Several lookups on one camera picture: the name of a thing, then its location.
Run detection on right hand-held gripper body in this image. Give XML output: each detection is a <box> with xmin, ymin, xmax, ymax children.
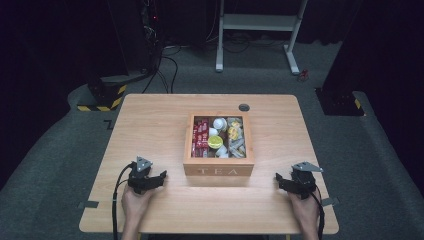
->
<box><xmin>289</xmin><ymin>161</ymin><xmax>324</xmax><ymax>201</ymax></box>

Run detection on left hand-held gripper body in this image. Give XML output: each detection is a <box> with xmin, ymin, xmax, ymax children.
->
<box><xmin>127</xmin><ymin>155</ymin><xmax>154</xmax><ymax>195</ymax></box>

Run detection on wooden tea box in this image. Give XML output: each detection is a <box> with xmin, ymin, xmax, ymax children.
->
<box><xmin>182</xmin><ymin>111</ymin><xmax>256</xmax><ymax>178</ymax></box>

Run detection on green-lid coffee capsule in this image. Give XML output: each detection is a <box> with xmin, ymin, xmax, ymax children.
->
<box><xmin>207</xmin><ymin>135</ymin><xmax>224</xmax><ymax>150</ymax></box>

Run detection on person's left hand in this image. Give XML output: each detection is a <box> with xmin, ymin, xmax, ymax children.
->
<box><xmin>120</xmin><ymin>184</ymin><xmax>156</xmax><ymax>219</ymax></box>

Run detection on person's right hand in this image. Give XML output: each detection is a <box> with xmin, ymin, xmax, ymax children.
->
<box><xmin>287</xmin><ymin>191</ymin><xmax>322</xmax><ymax>229</ymax></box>

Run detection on bundle of red sachets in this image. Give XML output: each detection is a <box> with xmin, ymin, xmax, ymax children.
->
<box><xmin>191</xmin><ymin>117</ymin><xmax>210</xmax><ymax>158</ymax></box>

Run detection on yellow tea packets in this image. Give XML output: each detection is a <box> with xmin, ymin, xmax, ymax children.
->
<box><xmin>227</xmin><ymin>119</ymin><xmax>244</xmax><ymax>142</ymax></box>

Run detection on black striped stand base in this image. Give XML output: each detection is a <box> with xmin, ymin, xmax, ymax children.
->
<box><xmin>77</xmin><ymin>73</ymin><xmax>129</xmax><ymax>113</ymax></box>

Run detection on dark equipment rack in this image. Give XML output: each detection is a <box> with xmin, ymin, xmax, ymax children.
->
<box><xmin>139</xmin><ymin>0</ymin><xmax>165</xmax><ymax>73</ymax></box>

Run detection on white metal stand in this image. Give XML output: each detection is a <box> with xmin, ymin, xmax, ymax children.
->
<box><xmin>215</xmin><ymin>0</ymin><xmax>310</xmax><ymax>76</ymax></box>

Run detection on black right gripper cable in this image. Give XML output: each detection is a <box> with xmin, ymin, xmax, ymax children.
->
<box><xmin>309</xmin><ymin>186</ymin><xmax>326</xmax><ymax>240</ymax></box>

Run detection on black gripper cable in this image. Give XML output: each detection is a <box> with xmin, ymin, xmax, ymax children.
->
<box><xmin>309</xmin><ymin>186</ymin><xmax>326</xmax><ymax>240</ymax></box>
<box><xmin>111</xmin><ymin>162</ymin><xmax>134</xmax><ymax>240</ymax></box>

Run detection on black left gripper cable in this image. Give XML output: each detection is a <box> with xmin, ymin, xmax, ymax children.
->
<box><xmin>111</xmin><ymin>162</ymin><xmax>134</xmax><ymax>240</ymax></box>

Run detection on black floor cables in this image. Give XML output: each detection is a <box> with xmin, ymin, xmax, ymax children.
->
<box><xmin>141</xmin><ymin>44</ymin><xmax>183</xmax><ymax>95</ymax></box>

